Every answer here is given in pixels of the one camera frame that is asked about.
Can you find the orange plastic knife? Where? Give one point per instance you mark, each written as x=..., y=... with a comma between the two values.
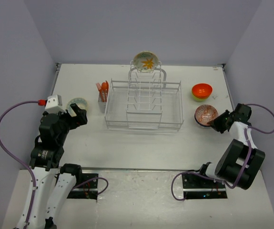
x=106, y=89

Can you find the orange plastic spoon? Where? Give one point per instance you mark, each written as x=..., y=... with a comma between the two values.
x=102, y=87

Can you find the blue zigzag patterned bowl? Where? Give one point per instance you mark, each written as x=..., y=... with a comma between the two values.
x=145, y=61

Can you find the red rimmed patterned bowl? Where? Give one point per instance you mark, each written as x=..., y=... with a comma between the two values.
x=205, y=113

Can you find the orange plastic fork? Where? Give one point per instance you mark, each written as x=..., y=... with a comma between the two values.
x=98, y=87

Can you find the white cutlery caddy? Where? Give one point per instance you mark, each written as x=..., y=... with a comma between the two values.
x=102, y=105

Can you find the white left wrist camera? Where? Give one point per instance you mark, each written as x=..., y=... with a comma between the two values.
x=54, y=104

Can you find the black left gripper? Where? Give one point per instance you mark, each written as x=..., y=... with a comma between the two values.
x=80, y=119

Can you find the orange bowl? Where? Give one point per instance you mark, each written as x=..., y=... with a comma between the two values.
x=202, y=91

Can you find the lime green bowl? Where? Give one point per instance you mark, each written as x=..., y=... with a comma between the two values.
x=198, y=99

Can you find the dark blue triangle bowl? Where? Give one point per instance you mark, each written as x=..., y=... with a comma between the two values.
x=205, y=126

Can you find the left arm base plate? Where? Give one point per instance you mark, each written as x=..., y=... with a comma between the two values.
x=86, y=191

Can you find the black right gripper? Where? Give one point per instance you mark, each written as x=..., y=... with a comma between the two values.
x=215, y=124

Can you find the yellow patterned bowl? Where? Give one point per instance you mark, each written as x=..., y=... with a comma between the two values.
x=81, y=103

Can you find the white wire dish rack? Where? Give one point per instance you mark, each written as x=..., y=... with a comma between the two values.
x=145, y=101

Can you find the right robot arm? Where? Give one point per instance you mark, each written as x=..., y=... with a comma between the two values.
x=242, y=160

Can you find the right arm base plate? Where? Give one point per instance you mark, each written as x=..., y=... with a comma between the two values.
x=195, y=187

